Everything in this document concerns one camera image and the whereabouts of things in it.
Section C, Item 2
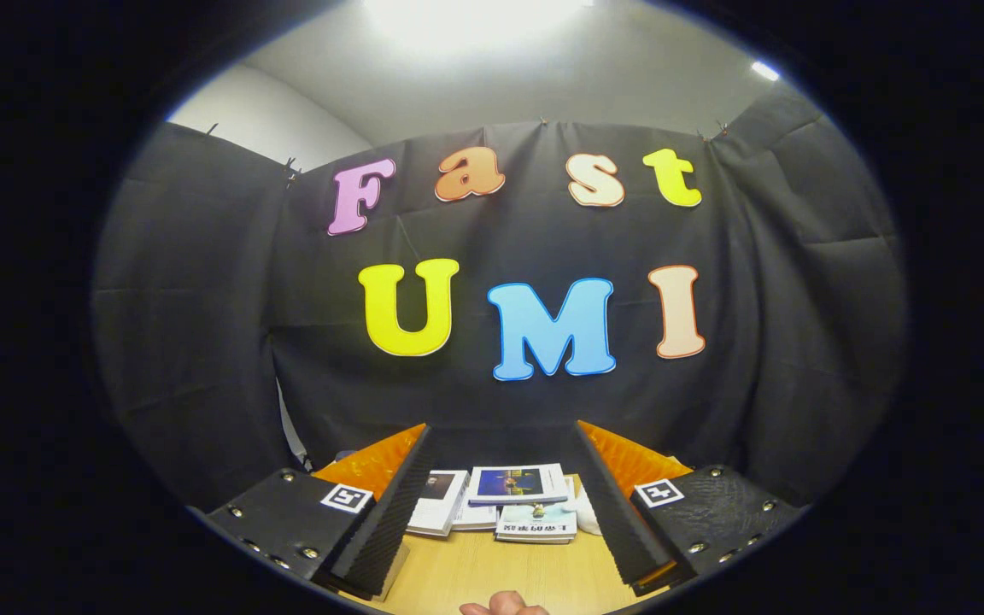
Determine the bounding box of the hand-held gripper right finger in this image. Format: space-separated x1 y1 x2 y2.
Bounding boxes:
575 420 803 598

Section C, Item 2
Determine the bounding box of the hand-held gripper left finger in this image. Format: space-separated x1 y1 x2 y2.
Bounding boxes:
204 423 435 599

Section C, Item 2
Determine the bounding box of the white duck plush toy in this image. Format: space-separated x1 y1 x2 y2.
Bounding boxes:
565 487 602 537

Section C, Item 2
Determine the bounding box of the white portrait cover book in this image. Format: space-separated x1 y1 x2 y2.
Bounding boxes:
407 470 469 537

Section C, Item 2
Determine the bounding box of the light blue cover book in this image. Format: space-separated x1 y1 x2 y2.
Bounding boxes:
496 504 578 545

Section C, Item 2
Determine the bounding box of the thin white booklet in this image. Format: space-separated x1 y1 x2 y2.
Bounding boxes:
454 502 500 531

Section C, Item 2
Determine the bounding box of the dark blue picture book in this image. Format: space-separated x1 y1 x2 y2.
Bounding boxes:
468 464 570 507

